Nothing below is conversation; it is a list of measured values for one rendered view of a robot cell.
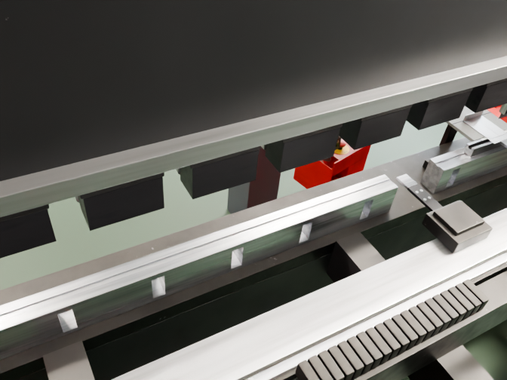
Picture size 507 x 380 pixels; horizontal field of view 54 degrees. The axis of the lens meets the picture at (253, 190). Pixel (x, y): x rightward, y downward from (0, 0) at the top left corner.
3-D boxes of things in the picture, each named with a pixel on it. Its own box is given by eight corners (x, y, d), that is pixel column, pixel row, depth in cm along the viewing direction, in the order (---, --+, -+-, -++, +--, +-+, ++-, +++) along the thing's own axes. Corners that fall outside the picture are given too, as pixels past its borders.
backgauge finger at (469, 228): (415, 175, 138) (421, 161, 135) (487, 238, 122) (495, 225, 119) (382, 186, 134) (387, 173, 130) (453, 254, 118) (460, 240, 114)
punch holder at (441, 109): (437, 100, 132) (459, 43, 121) (460, 117, 127) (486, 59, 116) (394, 112, 126) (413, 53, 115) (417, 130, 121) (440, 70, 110)
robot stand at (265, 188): (226, 209, 261) (235, 80, 209) (255, 197, 269) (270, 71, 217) (244, 231, 251) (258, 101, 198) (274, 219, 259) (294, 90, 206)
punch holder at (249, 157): (238, 156, 108) (244, 90, 97) (257, 179, 103) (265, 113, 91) (173, 173, 102) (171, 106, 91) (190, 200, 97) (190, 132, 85)
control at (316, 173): (328, 158, 193) (337, 120, 181) (360, 180, 185) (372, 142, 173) (293, 179, 183) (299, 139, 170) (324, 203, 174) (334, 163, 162)
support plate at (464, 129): (452, 89, 175) (453, 86, 174) (511, 130, 159) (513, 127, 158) (414, 99, 167) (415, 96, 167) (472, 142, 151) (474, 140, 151)
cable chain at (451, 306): (462, 289, 108) (468, 277, 105) (483, 310, 104) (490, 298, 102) (293, 373, 91) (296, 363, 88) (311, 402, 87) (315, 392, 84)
